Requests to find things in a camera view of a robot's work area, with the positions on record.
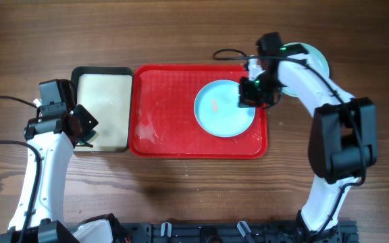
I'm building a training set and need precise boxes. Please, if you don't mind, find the green and yellow sponge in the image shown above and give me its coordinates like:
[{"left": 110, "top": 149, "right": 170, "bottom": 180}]
[{"left": 76, "top": 130, "right": 99, "bottom": 148}]

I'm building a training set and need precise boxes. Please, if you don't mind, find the light blue plate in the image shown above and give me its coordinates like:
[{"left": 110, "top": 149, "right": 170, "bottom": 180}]
[
  {"left": 194, "top": 80, "right": 256, "bottom": 138},
  {"left": 278, "top": 43, "right": 330, "bottom": 101}
]

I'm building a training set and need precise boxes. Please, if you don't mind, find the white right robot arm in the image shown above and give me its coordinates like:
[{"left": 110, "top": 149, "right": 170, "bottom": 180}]
[{"left": 240, "top": 44, "right": 378, "bottom": 242}]

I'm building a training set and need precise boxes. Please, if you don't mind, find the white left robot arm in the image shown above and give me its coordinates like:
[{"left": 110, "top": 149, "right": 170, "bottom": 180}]
[{"left": 0, "top": 105, "right": 130, "bottom": 242}]

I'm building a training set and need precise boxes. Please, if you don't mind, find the black tray with soapy water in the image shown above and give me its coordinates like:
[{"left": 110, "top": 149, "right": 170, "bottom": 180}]
[{"left": 71, "top": 66, "right": 134, "bottom": 153}]

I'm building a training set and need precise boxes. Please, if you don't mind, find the red plastic tray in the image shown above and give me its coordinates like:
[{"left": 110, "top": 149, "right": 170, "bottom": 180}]
[{"left": 128, "top": 64, "right": 267, "bottom": 159}]

